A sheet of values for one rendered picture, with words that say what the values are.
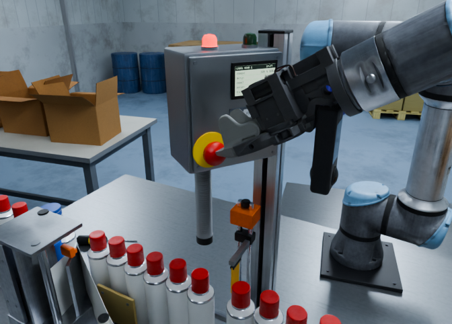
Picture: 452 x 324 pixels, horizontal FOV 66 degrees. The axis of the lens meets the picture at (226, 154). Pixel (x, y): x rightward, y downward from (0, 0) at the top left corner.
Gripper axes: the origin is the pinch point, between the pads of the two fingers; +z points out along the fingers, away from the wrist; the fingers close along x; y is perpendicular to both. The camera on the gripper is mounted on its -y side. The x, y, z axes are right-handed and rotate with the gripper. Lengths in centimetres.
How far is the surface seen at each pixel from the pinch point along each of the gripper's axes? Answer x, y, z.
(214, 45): -4.3, 15.2, -4.0
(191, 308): 1.9, -23.9, 21.0
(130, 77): -485, 147, 447
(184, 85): 0.3, 11.7, 0.8
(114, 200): -45, -6, 88
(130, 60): -488, 175, 429
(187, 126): 0.3, 6.2, 3.7
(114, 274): 1.3, -14.4, 38.1
